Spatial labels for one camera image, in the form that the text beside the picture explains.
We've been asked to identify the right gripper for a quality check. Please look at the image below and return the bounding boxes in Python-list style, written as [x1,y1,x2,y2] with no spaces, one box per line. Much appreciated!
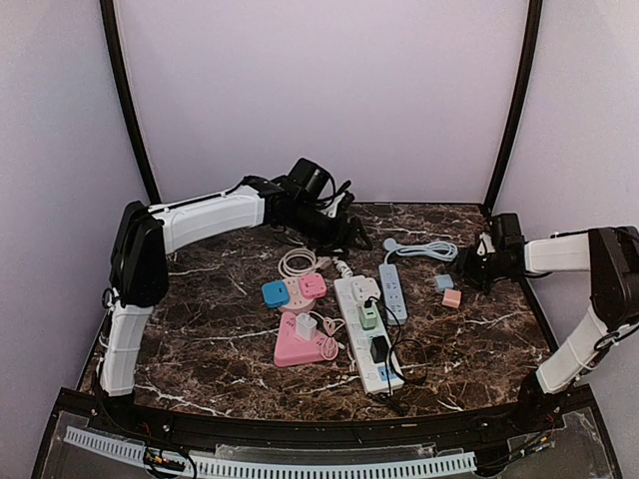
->
[445,245,511,291]

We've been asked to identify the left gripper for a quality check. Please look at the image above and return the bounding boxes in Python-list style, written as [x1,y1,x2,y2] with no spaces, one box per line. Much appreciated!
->
[284,199,373,256]

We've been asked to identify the pink charger plug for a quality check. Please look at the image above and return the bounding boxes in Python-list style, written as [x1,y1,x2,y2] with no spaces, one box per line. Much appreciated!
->
[441,288,462,308]

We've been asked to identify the blue charger plug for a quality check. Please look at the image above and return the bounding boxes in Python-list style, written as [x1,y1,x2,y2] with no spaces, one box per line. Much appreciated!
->
[434,274,454,292]

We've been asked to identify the blue power strip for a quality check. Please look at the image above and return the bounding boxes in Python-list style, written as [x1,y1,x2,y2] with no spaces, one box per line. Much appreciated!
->
[378,238,458,325]

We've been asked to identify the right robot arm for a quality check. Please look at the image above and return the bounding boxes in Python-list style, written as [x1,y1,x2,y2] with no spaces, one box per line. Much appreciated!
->
[453,226,638,395]

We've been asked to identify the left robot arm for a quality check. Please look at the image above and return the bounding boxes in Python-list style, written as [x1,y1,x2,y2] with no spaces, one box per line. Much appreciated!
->
[97,168,372,435]

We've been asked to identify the white charger plug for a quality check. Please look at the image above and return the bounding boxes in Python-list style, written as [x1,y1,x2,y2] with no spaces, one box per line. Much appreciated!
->
[296,313,317,341]

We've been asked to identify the green charger plug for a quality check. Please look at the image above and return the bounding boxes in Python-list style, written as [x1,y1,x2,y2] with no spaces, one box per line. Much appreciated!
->
[358,303,379,330]

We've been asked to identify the pink cube adapter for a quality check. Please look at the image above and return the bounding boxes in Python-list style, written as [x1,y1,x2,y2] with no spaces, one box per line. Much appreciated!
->
[299,272,327,299]

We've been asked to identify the blue cube adapter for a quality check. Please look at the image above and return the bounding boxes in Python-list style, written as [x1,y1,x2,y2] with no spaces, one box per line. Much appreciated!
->
[262,280,290,308]

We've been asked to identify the round beige power strip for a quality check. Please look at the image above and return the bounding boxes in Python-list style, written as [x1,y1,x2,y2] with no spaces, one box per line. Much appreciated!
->
[279,277,317,314]

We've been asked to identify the white square adapter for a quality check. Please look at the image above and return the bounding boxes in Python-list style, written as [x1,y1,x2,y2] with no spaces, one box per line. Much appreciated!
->
[350,276,380,303]

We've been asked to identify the white long power strip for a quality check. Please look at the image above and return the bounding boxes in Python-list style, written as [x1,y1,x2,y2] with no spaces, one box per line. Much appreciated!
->
[332,257,404,395]

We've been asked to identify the pink triangular power strip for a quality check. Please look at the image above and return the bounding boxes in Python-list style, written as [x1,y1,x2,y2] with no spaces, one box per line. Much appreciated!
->
[274,311,339,367]

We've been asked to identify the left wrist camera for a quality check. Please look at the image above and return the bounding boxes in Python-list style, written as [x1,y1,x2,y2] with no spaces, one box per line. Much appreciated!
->
[288,158,329,202]

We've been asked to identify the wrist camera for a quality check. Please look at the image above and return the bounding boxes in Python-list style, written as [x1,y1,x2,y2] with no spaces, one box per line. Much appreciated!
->
[489,213,524,251]
[288,158,329,202]

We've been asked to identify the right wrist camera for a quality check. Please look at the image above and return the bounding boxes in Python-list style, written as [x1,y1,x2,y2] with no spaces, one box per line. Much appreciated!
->
[489,213,524,251]

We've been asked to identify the beige coiled power cord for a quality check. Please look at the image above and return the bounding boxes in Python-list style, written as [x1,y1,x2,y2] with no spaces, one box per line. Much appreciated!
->
[277,247,333,278]

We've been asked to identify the black charging cable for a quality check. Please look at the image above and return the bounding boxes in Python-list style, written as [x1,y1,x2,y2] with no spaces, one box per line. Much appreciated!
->
[351,293,428,443]

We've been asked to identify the pink charging cable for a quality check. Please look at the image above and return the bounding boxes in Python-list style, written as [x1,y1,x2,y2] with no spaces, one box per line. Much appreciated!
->
[308,311,347,361]

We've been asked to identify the left black frame post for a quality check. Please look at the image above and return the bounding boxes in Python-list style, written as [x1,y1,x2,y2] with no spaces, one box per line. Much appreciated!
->
[99,0,161,204]

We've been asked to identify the black frame post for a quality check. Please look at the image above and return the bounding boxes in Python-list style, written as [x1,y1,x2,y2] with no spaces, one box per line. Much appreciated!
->
[99,0,161,204]
[481,0,543,217]

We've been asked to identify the black front rail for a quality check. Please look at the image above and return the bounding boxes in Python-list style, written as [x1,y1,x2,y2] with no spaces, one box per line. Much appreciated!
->
[54,385,597,450]

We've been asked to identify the right black frame post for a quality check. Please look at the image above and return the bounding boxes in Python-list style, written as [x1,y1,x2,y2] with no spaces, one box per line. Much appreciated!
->
[481,0,543,217]

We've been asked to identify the white slotted cable duct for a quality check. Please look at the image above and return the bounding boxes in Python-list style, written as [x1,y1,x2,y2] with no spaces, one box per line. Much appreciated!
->
[63,426,477,478]

